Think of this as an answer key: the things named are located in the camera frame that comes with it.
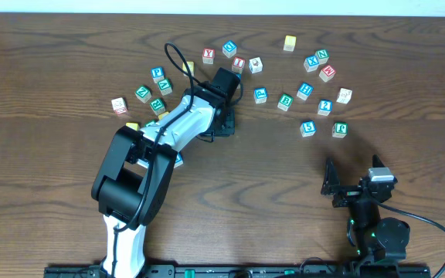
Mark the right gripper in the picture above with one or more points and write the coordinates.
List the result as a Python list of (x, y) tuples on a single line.
[(332, 185)]

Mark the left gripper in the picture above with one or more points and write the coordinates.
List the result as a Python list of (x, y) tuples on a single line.
[(230, 129)]

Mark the red I block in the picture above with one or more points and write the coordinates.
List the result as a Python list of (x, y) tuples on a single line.
[(238, 65)]

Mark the blue 2 block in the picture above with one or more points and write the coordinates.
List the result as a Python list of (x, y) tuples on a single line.
[(324, 107)]

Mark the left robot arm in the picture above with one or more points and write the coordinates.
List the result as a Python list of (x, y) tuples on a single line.
[(133, 180)]

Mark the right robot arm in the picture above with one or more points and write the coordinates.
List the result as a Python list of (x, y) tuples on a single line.
[(378, 240)]

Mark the red Y block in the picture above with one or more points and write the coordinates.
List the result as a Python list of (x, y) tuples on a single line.
[(208, 56)]

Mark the white picture block centre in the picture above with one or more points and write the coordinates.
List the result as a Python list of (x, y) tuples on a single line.
[(255, 65)]

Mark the blue P block centre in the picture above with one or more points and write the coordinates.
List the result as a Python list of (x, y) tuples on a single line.
[(260, 95)]

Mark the blue p block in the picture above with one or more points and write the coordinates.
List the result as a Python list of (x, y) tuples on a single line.
[(260, 95), (157, 74)]

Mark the blue D block top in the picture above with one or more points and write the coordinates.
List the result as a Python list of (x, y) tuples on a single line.
[(229, 49)]

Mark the yellow block upper left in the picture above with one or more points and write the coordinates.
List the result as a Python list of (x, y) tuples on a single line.
[(188, 67)]

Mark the green J block right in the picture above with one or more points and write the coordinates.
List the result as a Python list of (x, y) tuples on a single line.
[(340, 130)]

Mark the green j block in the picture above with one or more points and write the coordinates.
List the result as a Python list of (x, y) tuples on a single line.
[(340, 130), (152, 122)]

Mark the blue 5 block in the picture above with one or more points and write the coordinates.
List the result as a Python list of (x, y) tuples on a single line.
[(307, 128)]

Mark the green B block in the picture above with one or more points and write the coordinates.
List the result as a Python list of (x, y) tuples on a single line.
[(285, 102)]

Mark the blue P block left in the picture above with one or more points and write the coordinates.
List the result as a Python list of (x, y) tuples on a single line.
[(157, 74)]

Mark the green R block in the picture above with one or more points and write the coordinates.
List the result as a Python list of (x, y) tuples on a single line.
[(157, 106)]

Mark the yellow block tilted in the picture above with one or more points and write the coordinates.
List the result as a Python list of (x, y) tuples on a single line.
[(161, 116)]

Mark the white block far right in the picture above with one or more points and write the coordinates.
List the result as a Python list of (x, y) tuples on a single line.
[(344, 95)]

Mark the yellow block top right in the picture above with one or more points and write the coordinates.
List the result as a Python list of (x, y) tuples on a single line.
[(289, 43)]

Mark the green J block left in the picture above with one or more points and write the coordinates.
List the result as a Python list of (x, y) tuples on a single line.
[(152, 122)]

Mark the blue H block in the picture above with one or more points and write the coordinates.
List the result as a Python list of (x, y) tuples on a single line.
[(304, 91)]

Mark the green Z block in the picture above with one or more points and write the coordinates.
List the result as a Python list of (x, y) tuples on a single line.
[(143, 94)]

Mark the blue L block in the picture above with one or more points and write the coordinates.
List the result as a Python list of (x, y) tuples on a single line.
[(178, 161)]

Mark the blue X block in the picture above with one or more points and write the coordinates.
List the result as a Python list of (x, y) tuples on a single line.
[(311, 63)]

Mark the yellow block far left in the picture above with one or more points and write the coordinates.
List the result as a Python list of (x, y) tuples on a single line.
[(133, 126)]

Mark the red M block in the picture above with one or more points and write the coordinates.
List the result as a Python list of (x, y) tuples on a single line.
[(327, 73)]

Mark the green N block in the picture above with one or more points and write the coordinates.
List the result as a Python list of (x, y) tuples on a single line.
[(322, 55)]

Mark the white red picture block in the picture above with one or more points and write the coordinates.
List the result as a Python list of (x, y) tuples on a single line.
[(119, 105)]

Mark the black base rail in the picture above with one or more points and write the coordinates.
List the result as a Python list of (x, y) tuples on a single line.
[(308, 270)]

